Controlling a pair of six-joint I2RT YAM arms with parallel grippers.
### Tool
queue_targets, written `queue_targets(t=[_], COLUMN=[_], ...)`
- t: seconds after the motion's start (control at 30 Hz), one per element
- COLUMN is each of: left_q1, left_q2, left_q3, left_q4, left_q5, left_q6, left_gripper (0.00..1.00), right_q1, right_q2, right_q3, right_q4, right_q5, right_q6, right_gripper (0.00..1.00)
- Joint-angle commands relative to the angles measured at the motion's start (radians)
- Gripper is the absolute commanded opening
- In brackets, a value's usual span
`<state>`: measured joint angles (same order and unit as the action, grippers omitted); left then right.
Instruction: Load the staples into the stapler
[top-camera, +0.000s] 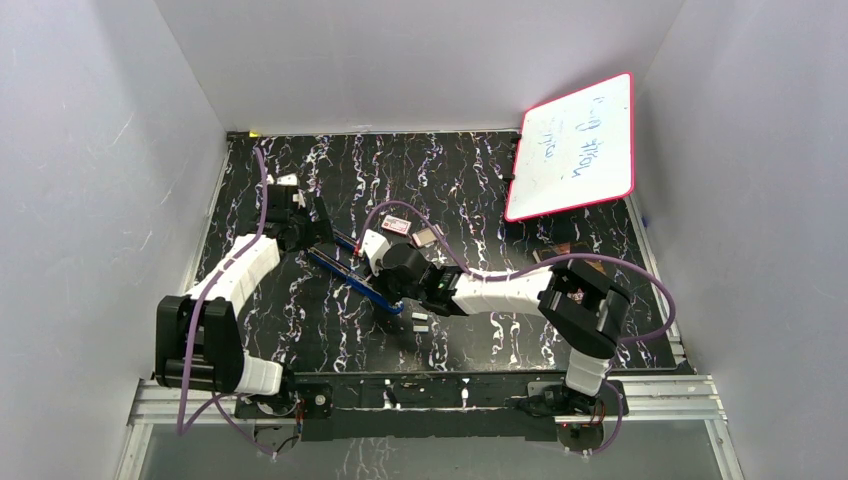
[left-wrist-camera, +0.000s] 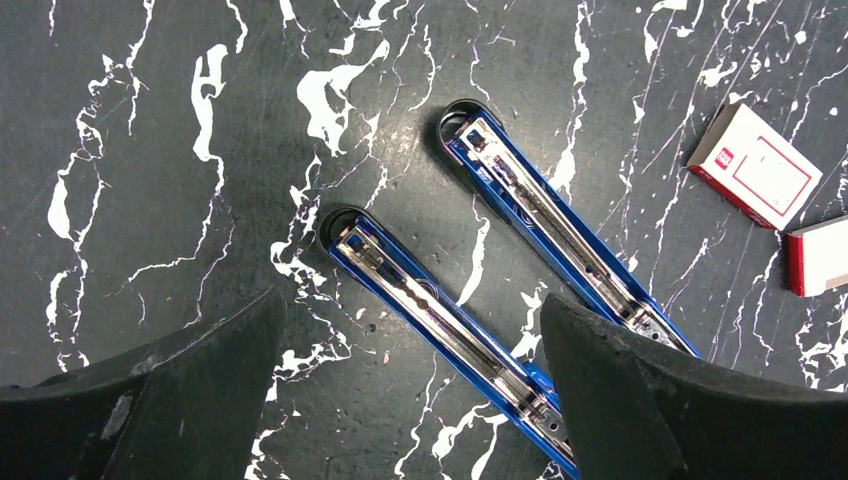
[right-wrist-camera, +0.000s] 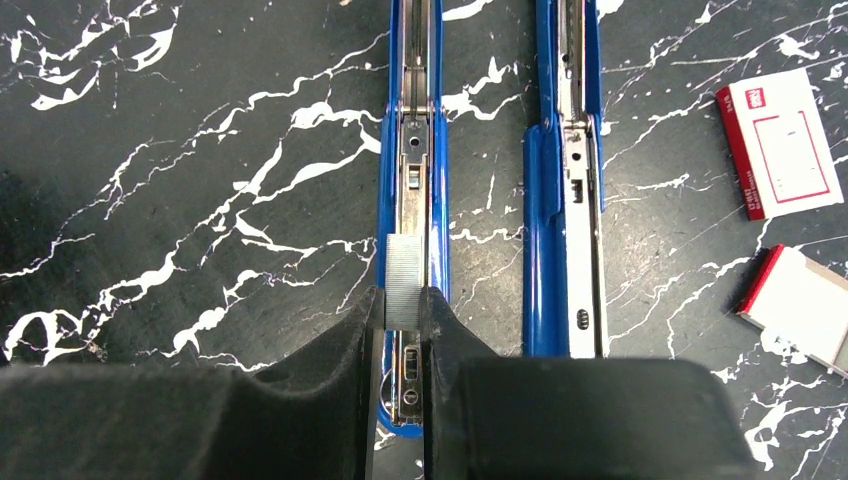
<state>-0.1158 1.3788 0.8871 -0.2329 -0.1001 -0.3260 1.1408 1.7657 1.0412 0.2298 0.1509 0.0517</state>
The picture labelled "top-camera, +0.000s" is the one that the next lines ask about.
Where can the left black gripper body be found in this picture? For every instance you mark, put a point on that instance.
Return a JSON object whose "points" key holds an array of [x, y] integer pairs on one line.
{"points": [[304, 233]]}

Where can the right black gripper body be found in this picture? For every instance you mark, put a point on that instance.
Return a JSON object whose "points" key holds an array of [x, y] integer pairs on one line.
{"points": [[394, 291]]}

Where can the blue stapler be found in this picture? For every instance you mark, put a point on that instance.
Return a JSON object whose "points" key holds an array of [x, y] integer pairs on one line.
{"points": [[345, 241], [355, 281]]}

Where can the staple box tray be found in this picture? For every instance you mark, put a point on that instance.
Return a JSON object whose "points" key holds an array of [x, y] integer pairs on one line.
{"points": [[426, 236]]}

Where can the red white staple box sleeve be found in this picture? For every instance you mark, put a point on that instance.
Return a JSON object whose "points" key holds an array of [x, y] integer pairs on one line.
{"points": [[396, 225]]}

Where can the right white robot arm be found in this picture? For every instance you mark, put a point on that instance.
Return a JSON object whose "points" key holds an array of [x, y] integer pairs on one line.
{"points": [[583, 305]]}

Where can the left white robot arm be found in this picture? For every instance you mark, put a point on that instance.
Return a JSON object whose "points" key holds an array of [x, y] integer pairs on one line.
{"points": [[198, 342]]}

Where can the dark brown book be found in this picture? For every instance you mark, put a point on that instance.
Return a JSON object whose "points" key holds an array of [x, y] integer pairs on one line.
{"points": [[544, 253]]}

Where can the pink framed whiteboard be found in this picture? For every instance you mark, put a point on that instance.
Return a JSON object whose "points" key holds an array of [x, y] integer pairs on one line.
{"points": [[575, 151]]}

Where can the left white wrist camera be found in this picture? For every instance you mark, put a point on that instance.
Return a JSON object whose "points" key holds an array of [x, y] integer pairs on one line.
{"points": [[288, 180]]}

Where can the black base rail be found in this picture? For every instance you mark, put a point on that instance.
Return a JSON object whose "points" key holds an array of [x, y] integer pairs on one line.
{"points": [[533, 405]]}

